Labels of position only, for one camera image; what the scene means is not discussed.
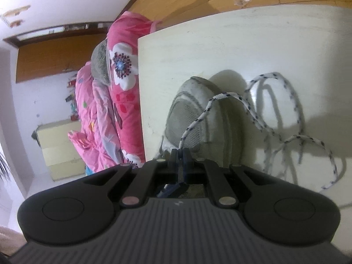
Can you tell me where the brown wooden door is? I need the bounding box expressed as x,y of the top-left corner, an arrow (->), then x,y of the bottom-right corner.
16,33 -> 106,83

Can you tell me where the cream yellow cabinet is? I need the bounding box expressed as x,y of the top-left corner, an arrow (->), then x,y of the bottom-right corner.
36,119 -> 85,181

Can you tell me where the white mint sneaker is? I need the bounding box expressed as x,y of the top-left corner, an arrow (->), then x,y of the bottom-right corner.
159,76 -> 244,199

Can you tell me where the grey knitted cloth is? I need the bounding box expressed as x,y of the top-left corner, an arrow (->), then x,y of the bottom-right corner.
91,39 -> 110,86

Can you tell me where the white black speckled shoelace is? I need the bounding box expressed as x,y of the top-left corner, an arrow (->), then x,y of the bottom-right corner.
178,71 -> 340,190

